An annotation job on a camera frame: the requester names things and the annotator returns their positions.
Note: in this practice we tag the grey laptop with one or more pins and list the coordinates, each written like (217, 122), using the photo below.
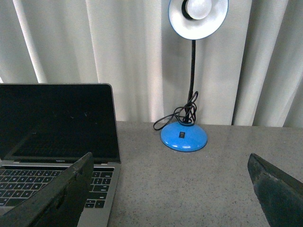
(44, 129)

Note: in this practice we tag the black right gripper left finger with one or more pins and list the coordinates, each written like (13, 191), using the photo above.
(59, 204)

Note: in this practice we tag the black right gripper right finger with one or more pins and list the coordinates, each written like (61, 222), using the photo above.
(279, 194)

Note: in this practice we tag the white curtain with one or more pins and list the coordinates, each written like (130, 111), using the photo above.
(249, 72)

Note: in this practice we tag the blue desk lamp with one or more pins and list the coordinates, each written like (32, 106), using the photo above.
(192, 20)

